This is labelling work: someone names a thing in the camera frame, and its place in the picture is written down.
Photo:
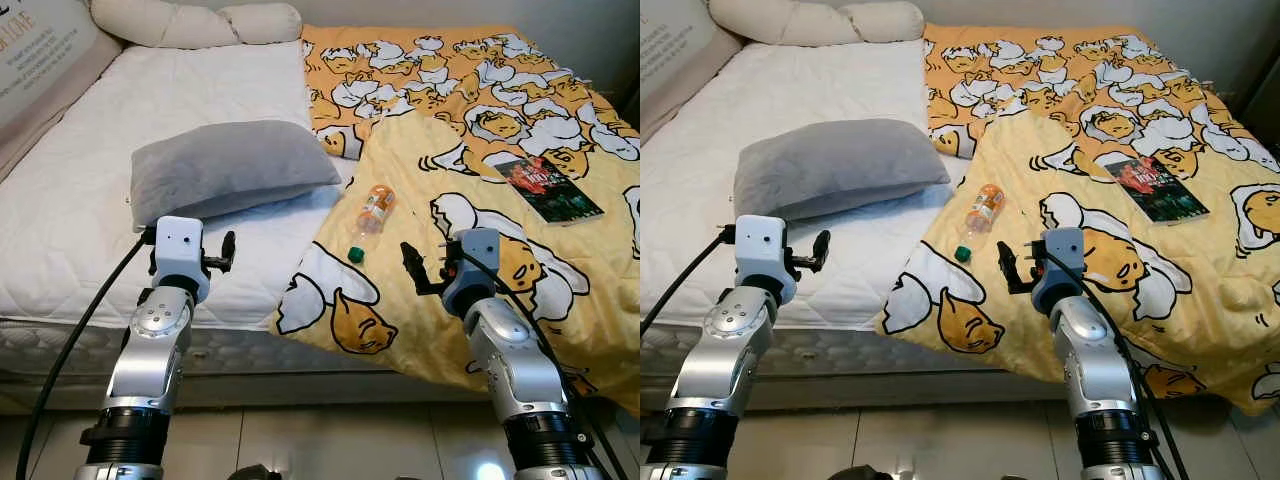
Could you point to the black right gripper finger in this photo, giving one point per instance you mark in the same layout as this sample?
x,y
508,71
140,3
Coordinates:
x,y
1038,248
1009,265
445,248
413,265

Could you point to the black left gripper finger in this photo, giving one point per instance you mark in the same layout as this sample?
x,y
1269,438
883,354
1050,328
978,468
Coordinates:
x,y
821,246
228,248

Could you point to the grey pillow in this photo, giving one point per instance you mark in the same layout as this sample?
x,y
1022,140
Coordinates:
x,y
230,170
830,170

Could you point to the dark cover book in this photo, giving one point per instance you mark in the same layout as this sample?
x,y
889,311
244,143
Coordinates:
x,y
548,190
1155,190

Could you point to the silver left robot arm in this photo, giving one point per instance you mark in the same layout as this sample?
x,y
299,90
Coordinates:
x,y
720,370
145,370

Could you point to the orange label plastic bottle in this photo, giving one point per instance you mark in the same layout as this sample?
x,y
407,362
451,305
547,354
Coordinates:
x,y
985,208
375,208

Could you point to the yellow cartoon egg blanket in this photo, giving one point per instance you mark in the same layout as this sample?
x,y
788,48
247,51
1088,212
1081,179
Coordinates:
x,y
1040,150
420,150

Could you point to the beige bed base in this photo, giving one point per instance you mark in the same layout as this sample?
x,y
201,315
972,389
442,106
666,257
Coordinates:
x,y
250,392
900,392

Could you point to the white quilted mattress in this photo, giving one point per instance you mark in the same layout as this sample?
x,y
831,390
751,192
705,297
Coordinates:
x,y
150,90
800,90

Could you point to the robot left leg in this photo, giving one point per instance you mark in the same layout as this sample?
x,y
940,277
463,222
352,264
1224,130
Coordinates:
x,y
860,473
255,473

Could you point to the cream bolster pillow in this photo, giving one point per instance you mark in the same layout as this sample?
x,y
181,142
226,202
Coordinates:
x,y
160,20
265,22
780,18
885,20

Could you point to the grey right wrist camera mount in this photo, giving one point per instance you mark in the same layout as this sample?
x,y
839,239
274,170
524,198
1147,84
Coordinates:
x,y
472,270
1062,270

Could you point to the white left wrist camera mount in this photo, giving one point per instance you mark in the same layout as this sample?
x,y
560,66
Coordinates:
x,y
762,250
178,250

